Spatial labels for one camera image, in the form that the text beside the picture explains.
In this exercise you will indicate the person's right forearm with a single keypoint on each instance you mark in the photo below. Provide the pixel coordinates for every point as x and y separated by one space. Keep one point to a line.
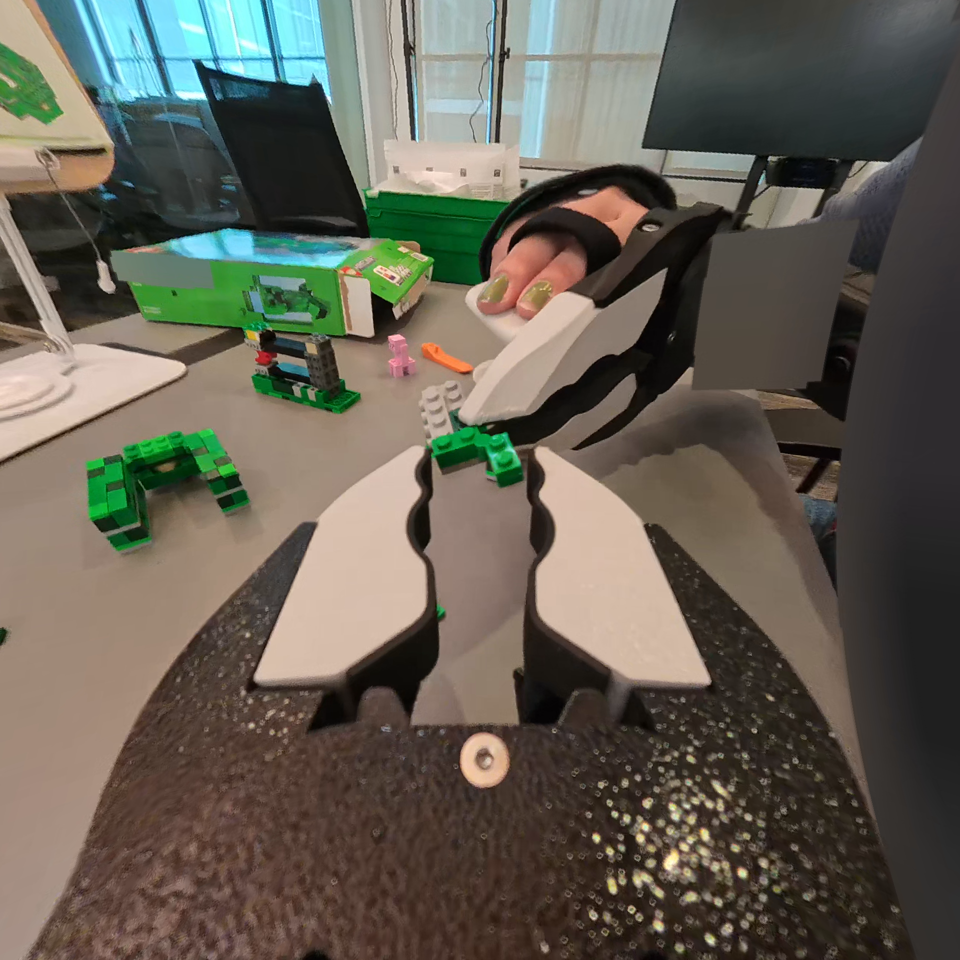
877 202

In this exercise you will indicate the stack of green plastic crates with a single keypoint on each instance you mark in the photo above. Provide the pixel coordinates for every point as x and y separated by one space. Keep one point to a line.
427 232

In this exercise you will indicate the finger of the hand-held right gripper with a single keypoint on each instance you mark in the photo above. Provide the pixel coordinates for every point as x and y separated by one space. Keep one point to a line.
555 352
600 420

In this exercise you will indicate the person's right hand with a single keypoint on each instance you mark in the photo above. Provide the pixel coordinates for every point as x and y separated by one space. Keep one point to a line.
559 268

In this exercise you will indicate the grey and green brick assembly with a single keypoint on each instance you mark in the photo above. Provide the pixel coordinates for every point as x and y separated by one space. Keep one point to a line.
457 446

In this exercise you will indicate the grey desk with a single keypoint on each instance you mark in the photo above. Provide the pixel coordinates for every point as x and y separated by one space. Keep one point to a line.
187 592

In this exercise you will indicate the pink brick pig figure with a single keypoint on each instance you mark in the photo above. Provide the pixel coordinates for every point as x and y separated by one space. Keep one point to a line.
401 360

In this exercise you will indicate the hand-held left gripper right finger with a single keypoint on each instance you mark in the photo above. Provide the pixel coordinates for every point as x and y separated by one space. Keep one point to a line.
615 600

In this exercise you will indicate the white paper bags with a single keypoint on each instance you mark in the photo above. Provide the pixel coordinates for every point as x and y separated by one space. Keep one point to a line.
450 169

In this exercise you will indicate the black monitor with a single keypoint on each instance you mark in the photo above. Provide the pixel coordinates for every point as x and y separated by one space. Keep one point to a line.
787 67

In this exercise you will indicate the book stand with white base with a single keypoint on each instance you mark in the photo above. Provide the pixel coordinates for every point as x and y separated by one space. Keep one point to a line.
112 379

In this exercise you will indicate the instruction booklet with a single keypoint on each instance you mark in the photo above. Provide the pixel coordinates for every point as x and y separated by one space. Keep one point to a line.
30 75

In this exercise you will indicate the black mesh office chair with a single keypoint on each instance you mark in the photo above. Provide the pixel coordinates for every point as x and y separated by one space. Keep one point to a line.
277 157

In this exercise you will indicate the black and green brick wall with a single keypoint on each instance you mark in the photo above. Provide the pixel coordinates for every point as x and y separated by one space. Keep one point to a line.
300 367

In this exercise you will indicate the black light stand poles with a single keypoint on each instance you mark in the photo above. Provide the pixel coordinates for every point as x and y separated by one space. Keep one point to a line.
499 67

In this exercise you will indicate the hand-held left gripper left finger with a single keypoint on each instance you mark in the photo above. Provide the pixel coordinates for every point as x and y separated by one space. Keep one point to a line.
352 592

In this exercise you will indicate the orange brick separator tool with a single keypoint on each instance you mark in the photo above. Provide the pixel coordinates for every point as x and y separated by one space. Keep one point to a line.
446 357

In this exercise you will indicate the green brick arch build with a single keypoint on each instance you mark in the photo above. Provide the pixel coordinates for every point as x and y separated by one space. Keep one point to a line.
120 495

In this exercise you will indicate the green cardboard box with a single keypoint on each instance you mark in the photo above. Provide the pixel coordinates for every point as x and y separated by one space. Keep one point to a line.
225 277

